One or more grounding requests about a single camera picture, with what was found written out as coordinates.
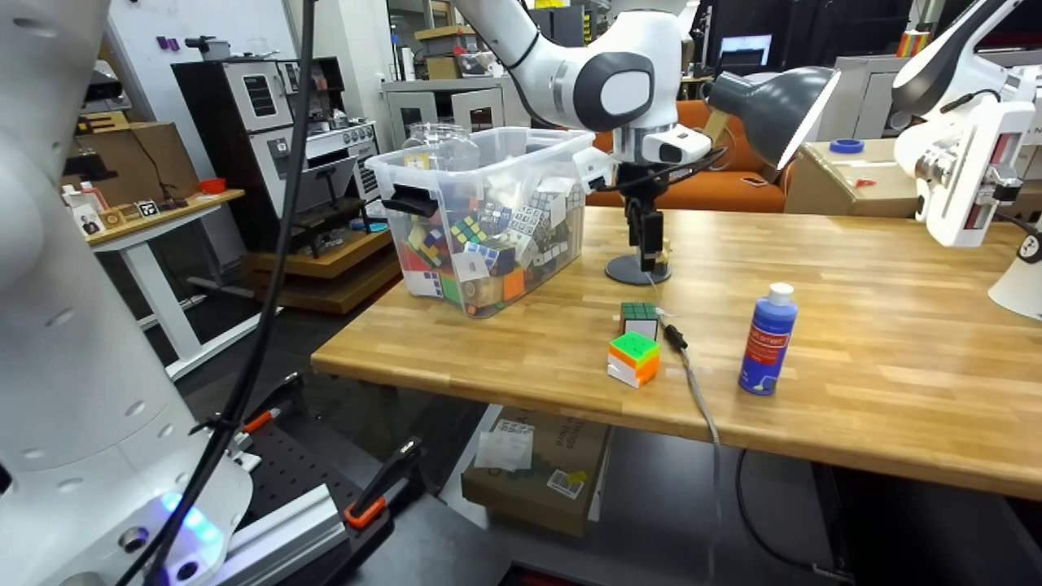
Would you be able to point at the grey cabinet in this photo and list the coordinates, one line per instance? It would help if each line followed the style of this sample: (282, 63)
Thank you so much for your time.
(456, 103)

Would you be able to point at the wooden desk lamp grey shade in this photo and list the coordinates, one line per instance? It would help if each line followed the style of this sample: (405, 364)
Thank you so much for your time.
(777, 108)

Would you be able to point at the white blue puzzle cube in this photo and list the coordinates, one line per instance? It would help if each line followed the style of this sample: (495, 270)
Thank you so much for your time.
(489, 262)

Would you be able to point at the beige box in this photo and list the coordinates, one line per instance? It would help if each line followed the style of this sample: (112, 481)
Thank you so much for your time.
(848, 182)

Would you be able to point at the aluminium extrusion rail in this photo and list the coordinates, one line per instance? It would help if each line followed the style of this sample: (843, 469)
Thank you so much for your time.
(287, 533)

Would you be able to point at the small red object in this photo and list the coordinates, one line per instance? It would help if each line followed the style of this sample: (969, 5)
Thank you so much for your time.
(211, 188)

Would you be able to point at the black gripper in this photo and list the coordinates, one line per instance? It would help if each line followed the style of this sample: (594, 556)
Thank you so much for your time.
(639, 191)

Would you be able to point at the orange puzzle cube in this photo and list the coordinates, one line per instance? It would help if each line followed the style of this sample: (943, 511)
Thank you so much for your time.
(515, 285)

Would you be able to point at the cardboard box with stickers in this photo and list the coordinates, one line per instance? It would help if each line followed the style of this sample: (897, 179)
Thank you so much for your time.
(538, 468)

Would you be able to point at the white paper sheet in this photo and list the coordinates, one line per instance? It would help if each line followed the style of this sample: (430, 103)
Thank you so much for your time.
(505, 447)

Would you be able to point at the white table with wooden top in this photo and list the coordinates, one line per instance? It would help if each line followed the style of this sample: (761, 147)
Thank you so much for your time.
(165, 270)

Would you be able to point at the brown cardboard box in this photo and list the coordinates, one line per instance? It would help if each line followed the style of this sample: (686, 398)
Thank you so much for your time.
(141, 164)

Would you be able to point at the blue round lid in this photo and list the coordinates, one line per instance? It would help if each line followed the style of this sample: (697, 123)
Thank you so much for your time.
(848, 143)

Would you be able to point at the black orange bar clamp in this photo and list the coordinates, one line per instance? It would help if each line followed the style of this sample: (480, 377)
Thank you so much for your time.
(378, 491)
(267, 409)

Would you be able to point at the white cone-shaped object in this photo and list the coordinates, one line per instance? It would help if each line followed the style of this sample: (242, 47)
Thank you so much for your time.
(1024, 279)

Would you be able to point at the orange sofa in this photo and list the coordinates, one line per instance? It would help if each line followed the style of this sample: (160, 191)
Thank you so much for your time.
(738, 188)

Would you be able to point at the blue bottle white cap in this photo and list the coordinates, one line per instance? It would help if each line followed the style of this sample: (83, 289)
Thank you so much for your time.
(769, 343)

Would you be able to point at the clear plastic storage box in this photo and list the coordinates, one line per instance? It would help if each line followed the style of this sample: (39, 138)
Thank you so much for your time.
(489, 212)

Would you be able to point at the black and white machine cabinet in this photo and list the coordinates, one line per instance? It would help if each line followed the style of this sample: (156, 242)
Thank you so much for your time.
(260, 140)

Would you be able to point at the small Rubik's cube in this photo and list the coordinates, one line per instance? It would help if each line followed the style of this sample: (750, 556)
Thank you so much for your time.
(639, 321)

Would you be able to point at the white machine with black hood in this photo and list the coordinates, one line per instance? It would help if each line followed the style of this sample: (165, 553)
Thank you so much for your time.
(966, 140)

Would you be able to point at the green yellow puzzle cube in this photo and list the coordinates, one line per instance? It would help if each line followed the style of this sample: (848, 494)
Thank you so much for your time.
(471, 235)

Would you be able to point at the red white puzzle cube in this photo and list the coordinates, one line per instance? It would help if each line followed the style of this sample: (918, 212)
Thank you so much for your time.
(421, 282)

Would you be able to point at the large Rubik's cube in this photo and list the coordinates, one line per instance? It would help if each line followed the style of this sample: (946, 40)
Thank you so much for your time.
(634, 358)

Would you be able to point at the clear plastic jar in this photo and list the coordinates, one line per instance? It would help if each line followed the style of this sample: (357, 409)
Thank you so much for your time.
(439, 138)

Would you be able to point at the computer monitor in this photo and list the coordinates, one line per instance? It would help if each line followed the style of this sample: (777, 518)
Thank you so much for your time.
(745, 53)

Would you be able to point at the wooden pallet platform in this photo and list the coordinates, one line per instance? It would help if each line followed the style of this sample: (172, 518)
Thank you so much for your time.
(327, 270)

